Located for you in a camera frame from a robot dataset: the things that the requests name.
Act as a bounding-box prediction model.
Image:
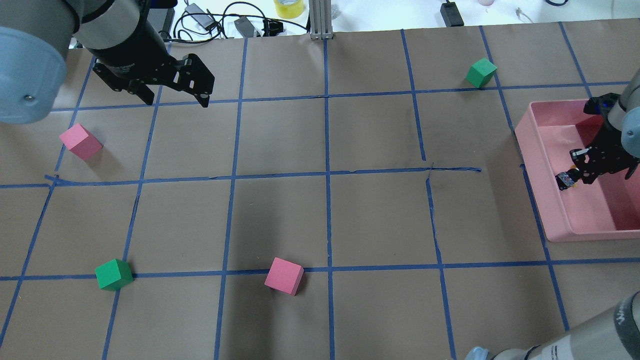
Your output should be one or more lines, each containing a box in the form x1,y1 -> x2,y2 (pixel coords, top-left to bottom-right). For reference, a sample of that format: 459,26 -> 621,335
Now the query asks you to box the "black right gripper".
564,127 -> 639,187

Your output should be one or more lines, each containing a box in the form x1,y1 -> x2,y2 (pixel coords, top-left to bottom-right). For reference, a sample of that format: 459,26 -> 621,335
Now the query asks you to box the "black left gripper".
91,20 -> 215,109

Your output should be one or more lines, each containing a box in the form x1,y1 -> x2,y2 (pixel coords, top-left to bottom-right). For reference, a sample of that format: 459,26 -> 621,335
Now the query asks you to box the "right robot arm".
466,74 -> 639,360

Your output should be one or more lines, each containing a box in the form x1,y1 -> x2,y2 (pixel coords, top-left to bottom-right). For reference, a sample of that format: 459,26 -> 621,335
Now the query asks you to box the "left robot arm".
0,0 -> 215,125

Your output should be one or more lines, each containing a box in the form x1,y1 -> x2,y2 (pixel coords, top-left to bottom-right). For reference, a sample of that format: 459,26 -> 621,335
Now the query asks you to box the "pink plastic bin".
515,99 -> 640,242

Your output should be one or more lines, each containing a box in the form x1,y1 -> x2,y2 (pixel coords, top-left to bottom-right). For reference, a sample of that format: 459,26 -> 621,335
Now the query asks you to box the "pink cube far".
59,123 -> 104,161

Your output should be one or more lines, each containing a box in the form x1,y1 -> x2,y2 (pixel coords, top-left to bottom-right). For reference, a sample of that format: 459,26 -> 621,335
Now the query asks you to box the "green cube by bin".
465,57 -> 498,89

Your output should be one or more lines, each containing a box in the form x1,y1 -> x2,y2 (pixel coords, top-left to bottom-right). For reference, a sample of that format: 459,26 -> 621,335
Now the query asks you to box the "yellow tape roll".
273,0 -> 306,19

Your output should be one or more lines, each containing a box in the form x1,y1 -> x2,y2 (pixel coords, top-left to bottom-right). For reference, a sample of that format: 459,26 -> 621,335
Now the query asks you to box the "black power adapter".
439,0 -> 465,28

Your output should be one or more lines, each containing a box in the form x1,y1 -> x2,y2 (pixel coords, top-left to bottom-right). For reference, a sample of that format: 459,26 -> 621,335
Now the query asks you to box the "green cube near base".
94,259 -> 134,292

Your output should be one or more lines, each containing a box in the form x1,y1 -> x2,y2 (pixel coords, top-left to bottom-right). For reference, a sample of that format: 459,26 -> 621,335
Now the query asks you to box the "pink cube near base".
263,257 -> 305,296

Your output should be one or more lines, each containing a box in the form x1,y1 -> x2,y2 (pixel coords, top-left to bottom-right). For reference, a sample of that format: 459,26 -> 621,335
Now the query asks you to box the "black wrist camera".
582,92 -> 620,120

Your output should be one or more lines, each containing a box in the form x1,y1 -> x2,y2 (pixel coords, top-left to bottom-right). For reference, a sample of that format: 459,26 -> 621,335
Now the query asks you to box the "aluminium frame post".
308,0 -> 334,40

